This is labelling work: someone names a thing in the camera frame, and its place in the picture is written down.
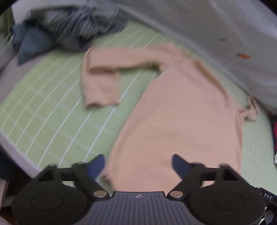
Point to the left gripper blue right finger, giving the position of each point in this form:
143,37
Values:
191,175

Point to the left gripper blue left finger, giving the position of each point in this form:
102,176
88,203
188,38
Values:
85,175

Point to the beige long-sleeve top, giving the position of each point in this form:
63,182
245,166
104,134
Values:
184,111

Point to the green grid cutting mat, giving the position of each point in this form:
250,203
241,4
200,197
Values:
45,121

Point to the red black garment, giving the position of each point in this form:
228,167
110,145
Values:
274,131

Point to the blue denim garment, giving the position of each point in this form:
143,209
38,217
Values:
30,40

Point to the grey carrot-print sheet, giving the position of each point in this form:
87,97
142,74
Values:
237,36

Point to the blue plaid shirt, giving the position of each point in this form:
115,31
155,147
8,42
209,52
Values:
76,36

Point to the grey sweatshirt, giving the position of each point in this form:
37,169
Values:
103,14

